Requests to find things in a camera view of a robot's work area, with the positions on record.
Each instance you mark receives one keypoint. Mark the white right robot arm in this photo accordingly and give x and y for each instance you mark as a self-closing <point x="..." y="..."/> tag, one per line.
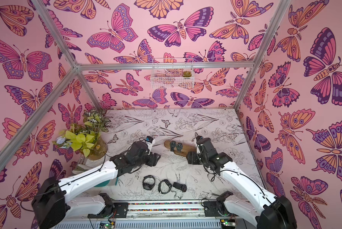
<point x="262" y="209"/>

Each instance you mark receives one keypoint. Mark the green potted plant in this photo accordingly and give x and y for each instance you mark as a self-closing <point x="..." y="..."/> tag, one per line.
<point x="86" y="138"/>

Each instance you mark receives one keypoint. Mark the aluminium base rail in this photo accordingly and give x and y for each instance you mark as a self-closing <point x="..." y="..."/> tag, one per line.
<point x="188" y="214"/>

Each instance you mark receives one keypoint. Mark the white wire basket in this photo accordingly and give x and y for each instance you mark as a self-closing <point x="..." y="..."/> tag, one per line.
<point x="167" y="73"/>

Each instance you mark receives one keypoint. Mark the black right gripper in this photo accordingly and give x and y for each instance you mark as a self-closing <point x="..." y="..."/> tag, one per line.
<point x="195" y="156"/>

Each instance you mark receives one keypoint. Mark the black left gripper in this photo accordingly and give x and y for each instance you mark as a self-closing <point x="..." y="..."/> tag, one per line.
<point x="153" y="159"/>

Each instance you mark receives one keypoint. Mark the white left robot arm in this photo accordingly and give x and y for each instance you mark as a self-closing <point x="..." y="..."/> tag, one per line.
<point x="50" y="204"/>

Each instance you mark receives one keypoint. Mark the black watch with dial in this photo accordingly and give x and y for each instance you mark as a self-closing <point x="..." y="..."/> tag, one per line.
<point x="172" y="146"/>

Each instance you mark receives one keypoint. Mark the wooden watch stand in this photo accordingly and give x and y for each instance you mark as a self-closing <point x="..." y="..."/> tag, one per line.
<point x="186" y="148"/>

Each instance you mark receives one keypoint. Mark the small succulent plant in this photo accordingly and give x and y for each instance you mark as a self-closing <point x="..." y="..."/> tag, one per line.
<point x="187" y="74"/>

